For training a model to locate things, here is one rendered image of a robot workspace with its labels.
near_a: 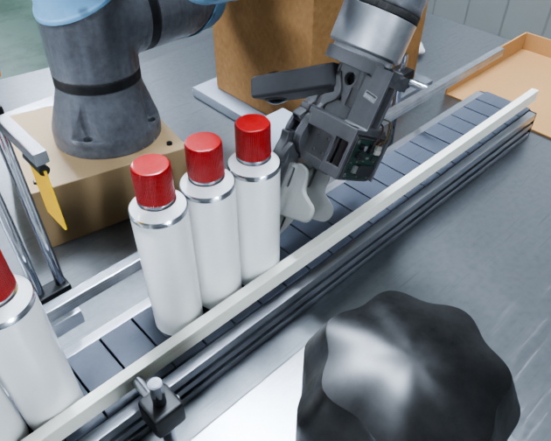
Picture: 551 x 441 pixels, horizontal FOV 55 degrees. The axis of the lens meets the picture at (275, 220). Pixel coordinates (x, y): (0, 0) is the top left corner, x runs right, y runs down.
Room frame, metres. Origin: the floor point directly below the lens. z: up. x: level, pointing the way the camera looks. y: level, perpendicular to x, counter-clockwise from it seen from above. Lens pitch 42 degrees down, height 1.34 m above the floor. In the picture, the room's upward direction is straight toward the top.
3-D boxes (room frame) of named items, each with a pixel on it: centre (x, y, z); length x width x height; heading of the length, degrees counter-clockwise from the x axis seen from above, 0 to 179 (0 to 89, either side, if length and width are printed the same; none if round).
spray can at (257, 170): (0.42, 0.02, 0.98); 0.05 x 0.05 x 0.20
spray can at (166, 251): (0.35, 0.10, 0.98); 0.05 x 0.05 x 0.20
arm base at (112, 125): (0.67, 0.24, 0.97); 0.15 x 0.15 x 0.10
